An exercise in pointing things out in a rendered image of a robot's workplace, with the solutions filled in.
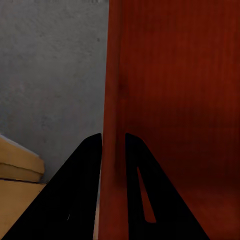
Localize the storage box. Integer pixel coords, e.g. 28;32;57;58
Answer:
98;0;240;240

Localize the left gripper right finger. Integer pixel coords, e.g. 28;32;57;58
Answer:
125;133;210;240

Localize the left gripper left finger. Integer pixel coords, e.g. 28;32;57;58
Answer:
2;133;103;240

